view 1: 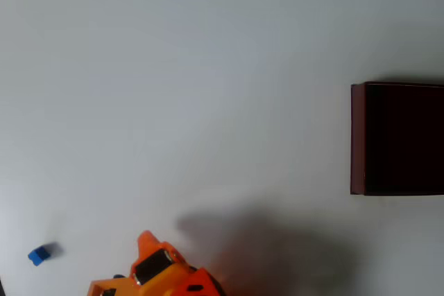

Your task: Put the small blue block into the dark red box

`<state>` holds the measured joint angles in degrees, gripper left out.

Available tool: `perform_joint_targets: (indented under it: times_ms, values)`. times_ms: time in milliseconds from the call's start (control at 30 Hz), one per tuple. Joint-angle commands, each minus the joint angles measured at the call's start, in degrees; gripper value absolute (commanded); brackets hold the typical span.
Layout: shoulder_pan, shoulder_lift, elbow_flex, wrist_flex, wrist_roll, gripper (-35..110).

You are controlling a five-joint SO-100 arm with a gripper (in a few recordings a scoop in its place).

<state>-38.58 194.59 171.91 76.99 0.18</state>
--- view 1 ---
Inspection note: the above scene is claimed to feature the small blue cube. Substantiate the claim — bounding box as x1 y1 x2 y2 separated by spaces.
27 245 51 268

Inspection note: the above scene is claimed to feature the dark red box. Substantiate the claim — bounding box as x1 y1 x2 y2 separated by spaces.
350 80 444 196

